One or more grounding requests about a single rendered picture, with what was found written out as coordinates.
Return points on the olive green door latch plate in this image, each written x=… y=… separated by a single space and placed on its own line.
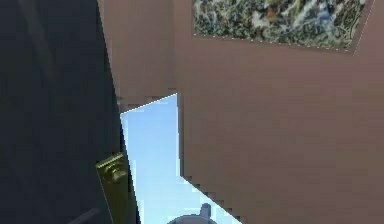
x=115 y=186

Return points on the dark grey room door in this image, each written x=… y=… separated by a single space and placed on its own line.
x=53 y=110

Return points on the speckled framed wall picture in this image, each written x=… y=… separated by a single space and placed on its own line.
x=276 y=20

